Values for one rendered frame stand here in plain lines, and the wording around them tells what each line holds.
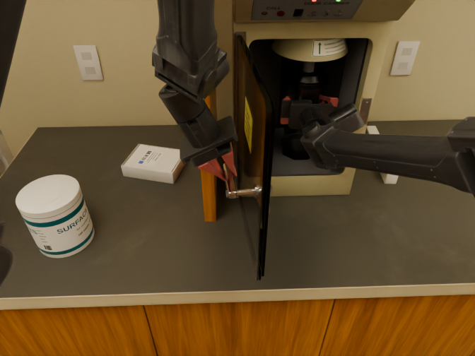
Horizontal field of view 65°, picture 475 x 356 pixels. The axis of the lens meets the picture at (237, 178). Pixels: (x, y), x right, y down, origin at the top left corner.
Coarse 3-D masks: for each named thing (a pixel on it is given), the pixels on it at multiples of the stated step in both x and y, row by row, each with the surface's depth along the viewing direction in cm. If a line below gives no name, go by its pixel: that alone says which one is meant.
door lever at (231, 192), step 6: (228, 168) 68; (228, 174) 67; (228, 180) 66; (234, 180) 66; (228, 186) 64; (234, 186) 64; (228, 192) 63; (234, 192) 63; (240, 192) 64; (246, 192) 64; (252, 192) 64
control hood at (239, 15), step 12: (240, 0) 63; (252, 0) 63; (372, 0) 64; (384, 0) 64; (396, 0) 65; (408, 0) 65; (240, 12) 67; (360, 12) 68; (372, 12) 68; (384, 12) 68; (396, 12) 68
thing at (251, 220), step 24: (240, 48) 69; (240, 72) 71; (240, 96) 74; (264, 96) 51; (240, 120) 77; (264, 120) 51; (240, 144) 81; (264, 144) 53; (240, 168) 85; (264, 168) 56; (264, 192) 59; (264, 216) 62
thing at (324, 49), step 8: (280, 40) 83; (288, 40) 81; (296, 40) 80; (304, 40) 79; (312, 40) 79; (320, 40) 79; (328, 40) 79; (336, 40) 80; (344, 40) 83; (272, 48) 86; (280, 48) 83; (288, 48) 81; (296, 48) 80; (304, 48) 79; (312, 48) 79; (320, 48) 79; (328, 48) 79; (336, 48) 80; (344, 48) 82; (288, 56) 81; (296, 56) 80; (304, 56) 80; (312, 56) 80; (320, 56) 80; (328, 56) 80; (336, 56) 81
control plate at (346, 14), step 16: (256, 0) 63; (272, 0) 63; (288, 0) 64; (304, 0) 64; (320, 0) 64; (352, 0) 64; (256, 16) 68; (272, 16) 69; (288, 16) 69; (304, 16) 69; (320, 16) 69; (336, 16) 69; (352, 16) 69
